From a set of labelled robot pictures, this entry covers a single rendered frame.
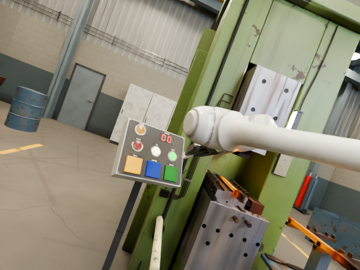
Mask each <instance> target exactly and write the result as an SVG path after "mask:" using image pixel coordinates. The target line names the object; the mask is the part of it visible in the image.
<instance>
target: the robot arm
mask: <svg viewBox="0 0 360 270"><path fill-rule="evenodd" d="M183 130H184V132H185V135H186V136H187V137H188V138H189V139H190V140H191V141H192V142H194V143H193V144H192V145H191V146H189V147H188V148H187V151H186V152H183V153H182V159H187V158H190V157H194V158H196V156H198V157H203V156H210V155H218V154H222V155H226V154H229V153H234V152H246V151H251V150H254V149H263V150H266V151H270V152H275V153H280V154H284V155H289V156H293V157H296V158H300V159H305V160H309V161H313V162H318V163H322V164H326V165H329V166H334V167H338V168H342V169H347V170H351V171H355V172H358V173H360V140H357V139H350V138H344V137H337V136H330V135H326V134H319V133H313V132H306V131H299V130H293V129H286V128H282V127H277V126H276V123H275V121H274V120H273V119H272V118H271V116H270V115H266V114H259V115H252V116H243V115H242V114H241V113H240V112H237V111H232V110H228V109H224V108H220V107H209V106H200V107H195V108H192V109H191V110H190V111H189V112H188V113H187V114H186V116H185V118H184V123H183Z"/></svg>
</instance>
